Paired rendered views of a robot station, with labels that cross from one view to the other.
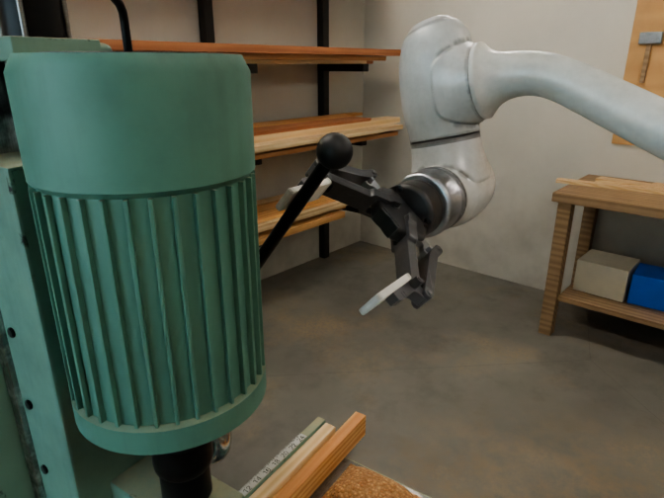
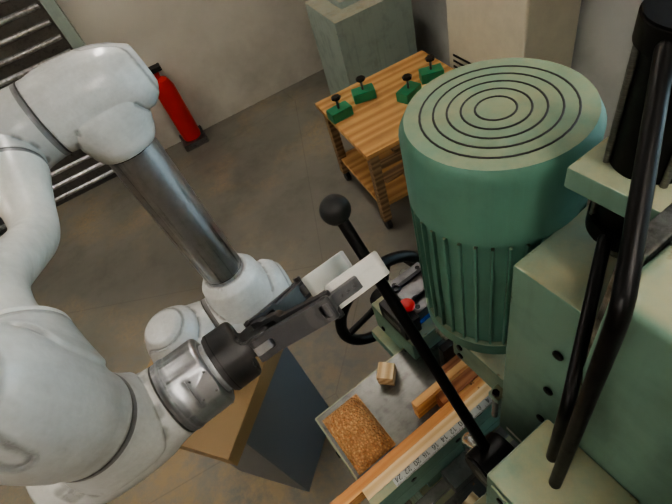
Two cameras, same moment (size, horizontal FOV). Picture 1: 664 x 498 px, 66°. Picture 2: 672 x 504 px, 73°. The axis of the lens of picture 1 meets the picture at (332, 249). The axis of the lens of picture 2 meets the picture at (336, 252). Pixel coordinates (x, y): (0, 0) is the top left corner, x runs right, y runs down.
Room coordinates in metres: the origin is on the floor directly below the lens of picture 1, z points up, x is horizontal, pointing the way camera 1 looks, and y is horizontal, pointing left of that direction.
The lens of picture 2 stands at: (0.78, 0.20, 1.76)
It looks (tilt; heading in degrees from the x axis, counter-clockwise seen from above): 48 degrees down; 218
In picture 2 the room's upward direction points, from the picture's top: 21 degrees counter-clockwise
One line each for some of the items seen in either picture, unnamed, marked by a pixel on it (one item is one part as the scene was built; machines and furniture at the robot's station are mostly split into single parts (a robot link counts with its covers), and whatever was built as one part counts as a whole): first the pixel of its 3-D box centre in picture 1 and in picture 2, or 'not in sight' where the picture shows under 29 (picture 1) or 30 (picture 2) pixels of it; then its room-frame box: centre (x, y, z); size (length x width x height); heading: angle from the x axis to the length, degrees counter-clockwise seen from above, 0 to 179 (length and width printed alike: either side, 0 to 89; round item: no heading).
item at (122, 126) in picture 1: (157, 244); (492, 224); (0.42, 0.15, 1.35); 0.18 x 0.18 x 0.31
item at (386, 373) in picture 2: not in sight; (386, 373); (0.46, -0.04, 0.92); 0.03 x 0.03 x 0.03; 9
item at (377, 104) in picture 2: not in sight; (402, 133); (-1.04, -0.52, 0.32); 0.66 x 0.57 x 0.64; 137
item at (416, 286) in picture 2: not in sight; (412, 297); (0.32, -0.01, 0.99); 0.13 x 0.11 x 0.06; 146
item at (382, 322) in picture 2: not in sight; (418, 315); (0.31, -0.01, 0.91); 0.15 x 0.14 x 0.09; 146
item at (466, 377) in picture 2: not in sight; (485, 365); (0.40, 0.14, 0.92); 0.23 x 0.02 x 0.04; 146
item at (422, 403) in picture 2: not in sight; (459, 373); (0.43, 0.10, 0.93); 0.22 x 0.01 x 0.06; 146
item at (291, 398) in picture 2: not in sight; (259, 414); (0.48, -0.60, 0.30); 0.30 x 0.30 x 0.60; 4
